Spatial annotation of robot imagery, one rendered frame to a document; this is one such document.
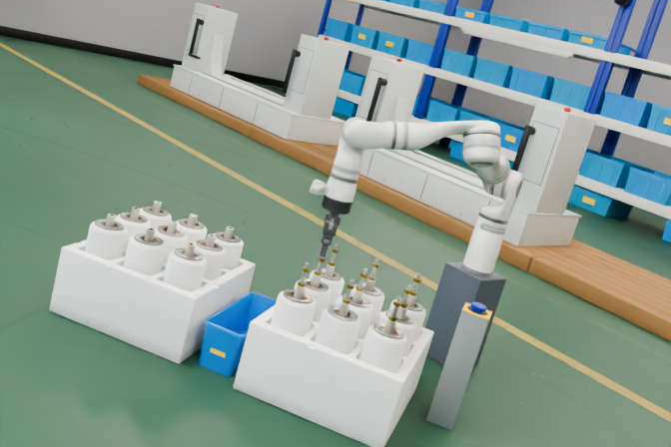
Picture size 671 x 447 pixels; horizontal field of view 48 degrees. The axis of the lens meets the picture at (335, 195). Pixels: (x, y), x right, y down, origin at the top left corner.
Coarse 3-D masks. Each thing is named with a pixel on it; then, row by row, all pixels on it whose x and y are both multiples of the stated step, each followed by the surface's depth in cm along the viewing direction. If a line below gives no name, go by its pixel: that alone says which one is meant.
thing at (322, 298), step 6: (306, 288) 190; (312, 294) 189; (318, 294) 190; (324, 294) 190; (330, 294) 192; (318, 300) 190; (324, 300) 191; (318, 306) 190; (324, 306) 192; (318, 312) 191; (318, 318) 192
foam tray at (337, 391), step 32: (256, 320) 180; (256, 352) 179; (288, 352) 177; (320, 352) 174; (352, 352) 177; (416, 352) 188; (256, 384) 180; (288, 384) 178; (320, 384) 175; (352, 384) 173; (384, 384) 170; (416, 384) 206; (320, 416) 176; (352, 416) 174; (384, 416) 171
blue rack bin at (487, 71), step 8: (480, 64) 725; (488, 64) 719; (496, 64) 712; (504, 64) 706; (480, 72) 725; (488, 72) 719; (496, 72) 712; (504, 72) 706; (480, 80) 725; (488, 80) 719; (496, 80) 712; (504, 80) 707
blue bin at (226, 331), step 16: (240, 304) 207; (256, 304) 214; (272, 304) 213; (208, 320) 187; (224, 320) 198; (240, 320) 211; (208, 336) 187; (224, 336) 186; (240, 336) 184; (208, 352) 188; (224, 352) 187; (240, 352) 188; (224, 368) 187
